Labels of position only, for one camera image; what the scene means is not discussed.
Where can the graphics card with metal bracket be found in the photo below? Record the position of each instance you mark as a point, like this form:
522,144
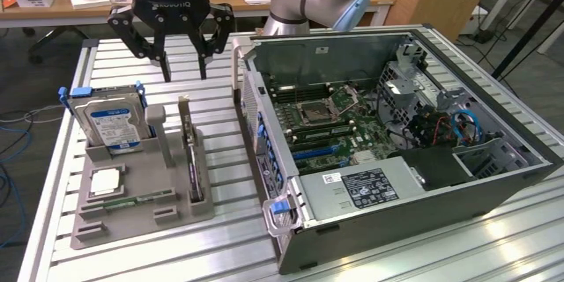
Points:
191,150

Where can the black office chair base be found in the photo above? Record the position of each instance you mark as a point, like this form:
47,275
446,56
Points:
53,36

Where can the orange cardboard box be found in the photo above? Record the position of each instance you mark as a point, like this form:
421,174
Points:
7,0

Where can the black RAM slot bank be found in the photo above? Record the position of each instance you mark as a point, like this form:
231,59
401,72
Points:
299,93
319,133

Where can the hard disk with blue carrier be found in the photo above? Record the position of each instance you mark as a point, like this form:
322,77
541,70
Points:
110,123

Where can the CPU socket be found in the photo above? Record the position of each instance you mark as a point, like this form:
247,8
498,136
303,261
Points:
315,112

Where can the metal socket cover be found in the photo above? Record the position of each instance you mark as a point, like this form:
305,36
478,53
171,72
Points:
343,98

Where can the blue expansion slot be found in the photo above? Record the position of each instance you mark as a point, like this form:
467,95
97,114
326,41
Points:
315,154

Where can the grey metal drive cage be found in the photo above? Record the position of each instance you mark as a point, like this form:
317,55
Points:
399,93

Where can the green motherboard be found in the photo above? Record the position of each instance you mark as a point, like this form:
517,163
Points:
366,130

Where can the silver CPU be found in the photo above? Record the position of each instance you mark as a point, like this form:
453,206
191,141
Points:
106,181

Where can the silver chipset heatsink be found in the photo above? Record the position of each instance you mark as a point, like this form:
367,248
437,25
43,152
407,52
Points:
363,157

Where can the green RAM stick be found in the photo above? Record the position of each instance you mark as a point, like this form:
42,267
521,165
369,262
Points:
133,201

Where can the grey power supply unit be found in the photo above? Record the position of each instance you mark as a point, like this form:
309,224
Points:
322,196

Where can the blue case latch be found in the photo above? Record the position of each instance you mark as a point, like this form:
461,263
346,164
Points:
279,208

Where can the grey parts rack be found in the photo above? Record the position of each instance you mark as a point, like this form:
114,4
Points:
146,222

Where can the black stand pole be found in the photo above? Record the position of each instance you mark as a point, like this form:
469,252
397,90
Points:
529,37

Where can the open black PC case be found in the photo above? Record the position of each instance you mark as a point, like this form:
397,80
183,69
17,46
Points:
397,229

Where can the grey disk bay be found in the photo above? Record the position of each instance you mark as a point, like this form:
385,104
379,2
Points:
498,160

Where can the black intrusion switch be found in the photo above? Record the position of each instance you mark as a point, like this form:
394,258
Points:
261,90

